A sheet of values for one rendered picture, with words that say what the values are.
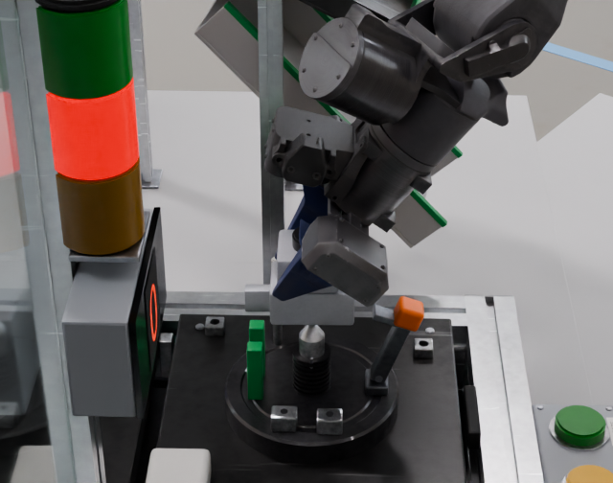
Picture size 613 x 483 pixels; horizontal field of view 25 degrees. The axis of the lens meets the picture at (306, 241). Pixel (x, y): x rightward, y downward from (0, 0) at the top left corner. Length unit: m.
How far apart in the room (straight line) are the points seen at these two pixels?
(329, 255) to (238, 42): 0.33
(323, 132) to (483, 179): 0.68
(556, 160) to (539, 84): 2.06
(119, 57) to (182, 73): 3.04
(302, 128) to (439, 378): 0.29
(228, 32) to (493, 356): 0.36
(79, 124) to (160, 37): 3.23
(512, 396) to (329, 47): 0.38
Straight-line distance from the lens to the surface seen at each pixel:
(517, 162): 1.69
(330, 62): 0.92
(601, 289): 1.48
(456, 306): 1.27
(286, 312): 1.05
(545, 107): 3.65
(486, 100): 0.98
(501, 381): 1.20
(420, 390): 1.15
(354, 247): 0.95
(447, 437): 1.11
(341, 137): 0.99
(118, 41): 0.74
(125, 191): 0.79
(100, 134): 0.76
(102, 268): 0.83
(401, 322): 1.07
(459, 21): 0.96
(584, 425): 1.14
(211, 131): 1.74
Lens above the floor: 1.71
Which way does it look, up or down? 34 degrees down
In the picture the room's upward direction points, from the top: straight up
